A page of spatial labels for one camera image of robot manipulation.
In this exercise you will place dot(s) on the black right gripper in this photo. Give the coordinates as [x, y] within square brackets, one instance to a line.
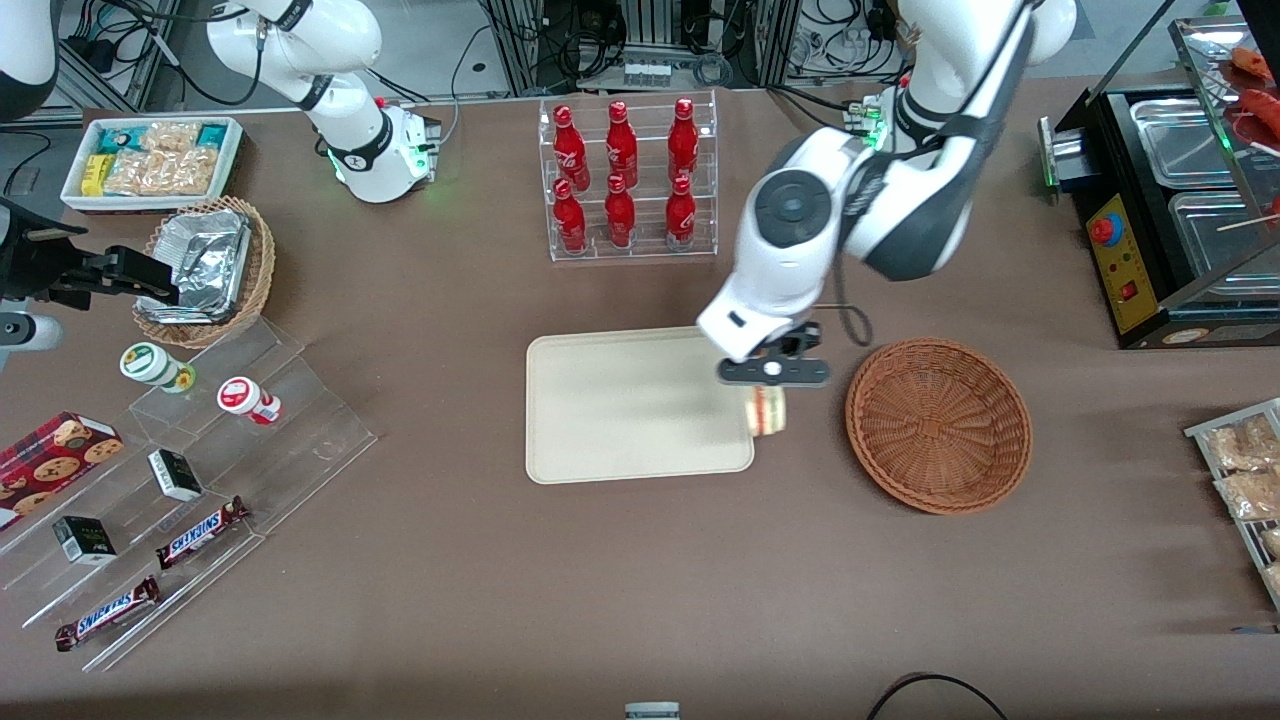
[42, 268]

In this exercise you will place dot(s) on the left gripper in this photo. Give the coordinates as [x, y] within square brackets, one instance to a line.
[795, 343]

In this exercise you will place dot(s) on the triangular sandwich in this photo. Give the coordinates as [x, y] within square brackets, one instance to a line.
[768, 412]

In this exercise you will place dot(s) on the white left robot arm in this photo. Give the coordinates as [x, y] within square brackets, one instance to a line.
[800, 220]

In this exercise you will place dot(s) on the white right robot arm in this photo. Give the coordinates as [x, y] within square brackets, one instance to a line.
[360, 150]

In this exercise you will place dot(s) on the light oval wicker basket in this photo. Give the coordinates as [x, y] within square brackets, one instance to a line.
[262, 260]

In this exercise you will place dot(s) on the beige rectangular plastic tray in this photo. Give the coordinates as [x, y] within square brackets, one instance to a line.
[640, 405]

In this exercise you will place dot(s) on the brown round wicker basket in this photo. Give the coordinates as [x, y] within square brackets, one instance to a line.
[940, 425]

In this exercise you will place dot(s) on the metal snack tray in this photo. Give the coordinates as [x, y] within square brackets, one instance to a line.
[1245, 530]

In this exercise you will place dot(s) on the aluminium foil container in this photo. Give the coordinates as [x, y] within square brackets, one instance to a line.
[205, 260]

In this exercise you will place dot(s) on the green lid yogurt cup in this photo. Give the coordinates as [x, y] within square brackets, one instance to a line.
[148, 362]

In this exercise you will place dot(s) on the large clear cracker bag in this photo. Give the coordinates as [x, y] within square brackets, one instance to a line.
[165, 173]

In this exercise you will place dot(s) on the yellow snack package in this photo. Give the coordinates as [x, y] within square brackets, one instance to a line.
[96, 175]

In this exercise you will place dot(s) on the small clear cracker bag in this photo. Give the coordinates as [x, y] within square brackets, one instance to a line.
[172, 136]

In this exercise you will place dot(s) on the white rectangular snack bin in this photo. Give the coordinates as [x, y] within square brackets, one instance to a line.
[232, 160]

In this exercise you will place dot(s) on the red lid yogurt cup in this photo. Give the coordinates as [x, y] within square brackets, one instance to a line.
[240, 395]

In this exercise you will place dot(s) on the small teal snack package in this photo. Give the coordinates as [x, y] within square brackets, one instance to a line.
[212, 135]

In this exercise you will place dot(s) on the red soda bottle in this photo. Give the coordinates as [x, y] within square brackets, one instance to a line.
[621, 148]
[683, 145]
[569, 222]
[680, 218]
[619, 218]
[570, 150]

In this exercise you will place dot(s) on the clear acrylic bottle rack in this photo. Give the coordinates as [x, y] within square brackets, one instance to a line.
[650, 215]

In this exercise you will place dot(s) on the small black box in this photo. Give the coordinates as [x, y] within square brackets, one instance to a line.
[85, 540]
[175, 475]

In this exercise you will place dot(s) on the red cookie box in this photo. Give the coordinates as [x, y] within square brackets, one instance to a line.
[50, 465]

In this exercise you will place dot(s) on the clear acrylic step display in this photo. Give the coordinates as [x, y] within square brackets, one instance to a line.
[290, 450]

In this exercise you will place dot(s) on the snickers chocolate bar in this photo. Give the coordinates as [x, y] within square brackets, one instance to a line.
[200, 533]
[108, 612]

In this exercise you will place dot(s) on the white power strip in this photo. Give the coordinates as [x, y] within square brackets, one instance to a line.
[647, 73]

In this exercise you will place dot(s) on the aluminium equipment rack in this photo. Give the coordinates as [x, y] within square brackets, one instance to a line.
[640, 30]

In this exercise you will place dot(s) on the black food warmer machine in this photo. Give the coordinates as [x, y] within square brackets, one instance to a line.
[1125, 270]

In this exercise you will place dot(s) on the small gray device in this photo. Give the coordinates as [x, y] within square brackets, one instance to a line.
[652, 711]

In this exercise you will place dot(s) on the steel warmer pan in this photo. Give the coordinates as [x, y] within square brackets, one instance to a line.
[1215, 235]
[1180, 140]

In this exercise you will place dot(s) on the clear bag of crackers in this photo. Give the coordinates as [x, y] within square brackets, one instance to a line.
[1250, 493]
[1272, 543]
[1245, 445]

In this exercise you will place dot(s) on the gray left wrist camera bar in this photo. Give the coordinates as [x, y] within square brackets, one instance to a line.
[775, 373]

